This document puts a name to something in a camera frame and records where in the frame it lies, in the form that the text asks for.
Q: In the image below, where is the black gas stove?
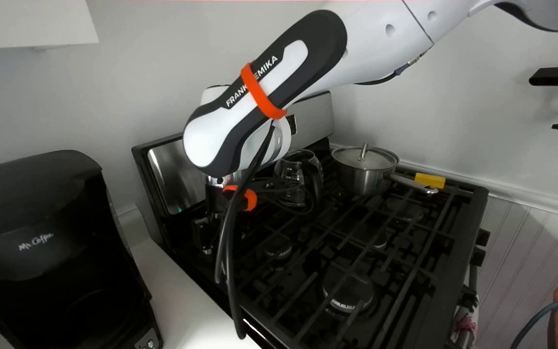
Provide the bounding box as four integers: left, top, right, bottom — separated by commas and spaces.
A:
129, 135, 489, 349

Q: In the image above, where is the stainless steel pot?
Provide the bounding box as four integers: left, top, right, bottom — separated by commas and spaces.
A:
330, 144, 437, 197

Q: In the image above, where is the black coffee maker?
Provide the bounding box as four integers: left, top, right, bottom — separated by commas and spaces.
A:
0, 150, 162, 349

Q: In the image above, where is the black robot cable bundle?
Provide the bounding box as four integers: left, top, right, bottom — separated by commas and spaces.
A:
212, 123, 280, 342

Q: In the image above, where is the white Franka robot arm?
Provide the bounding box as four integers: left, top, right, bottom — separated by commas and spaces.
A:
183, 0, 558, 179

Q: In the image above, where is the yellow sponge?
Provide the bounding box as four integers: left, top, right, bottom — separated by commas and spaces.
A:
414, 173, 445, 191

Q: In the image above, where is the hanging dish towel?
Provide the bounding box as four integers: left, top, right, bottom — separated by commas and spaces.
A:
451, 307, 476, 349

